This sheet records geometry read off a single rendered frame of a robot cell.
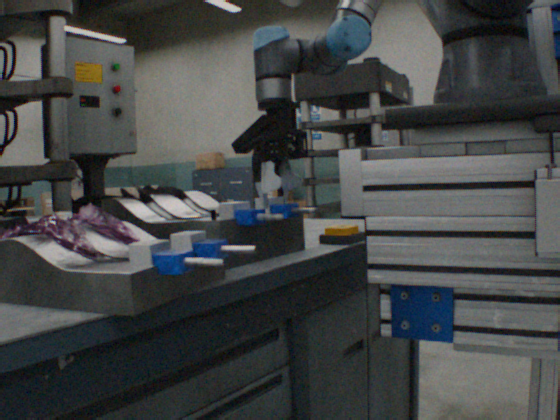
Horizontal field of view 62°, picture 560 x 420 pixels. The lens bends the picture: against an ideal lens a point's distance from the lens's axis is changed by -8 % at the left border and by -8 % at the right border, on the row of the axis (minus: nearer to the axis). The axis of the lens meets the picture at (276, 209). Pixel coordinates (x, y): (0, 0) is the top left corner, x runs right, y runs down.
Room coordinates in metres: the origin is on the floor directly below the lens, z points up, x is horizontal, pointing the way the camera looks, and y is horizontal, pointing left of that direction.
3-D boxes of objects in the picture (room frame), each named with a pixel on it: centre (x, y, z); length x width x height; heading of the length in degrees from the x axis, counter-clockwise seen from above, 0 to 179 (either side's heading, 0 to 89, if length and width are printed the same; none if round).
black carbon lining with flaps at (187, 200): (1.13, 0.21, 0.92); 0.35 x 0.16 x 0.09; 52
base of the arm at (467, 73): (0.64, -0.29, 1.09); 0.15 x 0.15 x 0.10
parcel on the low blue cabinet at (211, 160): (8.55, 1.06, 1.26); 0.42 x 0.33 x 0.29; 61
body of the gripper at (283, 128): (1.03, -0.01, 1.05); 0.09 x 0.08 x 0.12; 52
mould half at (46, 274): (0.81, 0.37, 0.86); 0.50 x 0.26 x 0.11; 69
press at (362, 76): (5.67, -1.01, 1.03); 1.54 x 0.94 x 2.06; 151
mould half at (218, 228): (1.15, 0.22, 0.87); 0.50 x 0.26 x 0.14; 52
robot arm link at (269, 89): (1.03, -0.01, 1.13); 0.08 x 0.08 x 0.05
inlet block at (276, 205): (1.02, -0.02, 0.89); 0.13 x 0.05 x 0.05; 52
